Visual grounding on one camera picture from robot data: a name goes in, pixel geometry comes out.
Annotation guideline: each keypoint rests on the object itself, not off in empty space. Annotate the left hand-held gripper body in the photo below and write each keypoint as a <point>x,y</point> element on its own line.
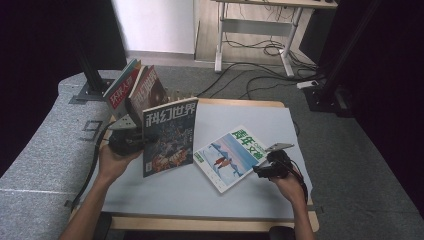
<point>125,141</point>

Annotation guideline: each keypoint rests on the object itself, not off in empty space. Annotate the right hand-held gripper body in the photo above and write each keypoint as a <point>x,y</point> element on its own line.
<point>281,163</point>

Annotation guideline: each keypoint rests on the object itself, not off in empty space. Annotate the dark blue cover magazine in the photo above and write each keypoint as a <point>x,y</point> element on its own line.
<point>170,140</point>

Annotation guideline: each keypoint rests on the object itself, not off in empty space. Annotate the white snow scene magazine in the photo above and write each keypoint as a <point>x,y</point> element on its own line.
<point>230,158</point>

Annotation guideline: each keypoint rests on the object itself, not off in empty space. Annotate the orange-brown cover magazine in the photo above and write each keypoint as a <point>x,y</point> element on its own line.
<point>146,93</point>

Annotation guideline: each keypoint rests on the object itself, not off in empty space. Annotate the portrait cover magazine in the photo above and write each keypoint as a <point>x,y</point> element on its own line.
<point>120,90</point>

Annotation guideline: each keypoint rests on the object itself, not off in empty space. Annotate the person's left hand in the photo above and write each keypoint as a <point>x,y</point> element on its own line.
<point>116,165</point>

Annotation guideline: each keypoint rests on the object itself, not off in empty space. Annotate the person's right hand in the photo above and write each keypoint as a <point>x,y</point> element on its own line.
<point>288,190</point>

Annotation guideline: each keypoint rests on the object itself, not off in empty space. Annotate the black metal stand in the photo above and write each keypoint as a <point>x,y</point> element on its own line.
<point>95,90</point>
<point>330,100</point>

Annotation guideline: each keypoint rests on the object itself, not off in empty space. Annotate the person's dark-clothed right leg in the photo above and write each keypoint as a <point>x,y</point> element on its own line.
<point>281,234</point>

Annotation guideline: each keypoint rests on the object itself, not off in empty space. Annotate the person's dark-clothed leg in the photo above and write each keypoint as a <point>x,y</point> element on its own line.
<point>102,228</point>
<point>281,234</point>

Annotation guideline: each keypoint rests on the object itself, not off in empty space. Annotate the white power strip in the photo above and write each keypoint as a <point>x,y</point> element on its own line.
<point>307,84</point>

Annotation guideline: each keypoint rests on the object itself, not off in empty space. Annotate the person's dark-clothed left leg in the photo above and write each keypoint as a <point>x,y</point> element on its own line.
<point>102,228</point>

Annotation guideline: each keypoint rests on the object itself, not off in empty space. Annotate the black curtain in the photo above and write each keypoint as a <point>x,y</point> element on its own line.
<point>33,66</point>
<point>393,100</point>

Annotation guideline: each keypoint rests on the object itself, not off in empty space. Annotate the white frame desk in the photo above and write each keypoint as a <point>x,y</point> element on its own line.
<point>256,27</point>

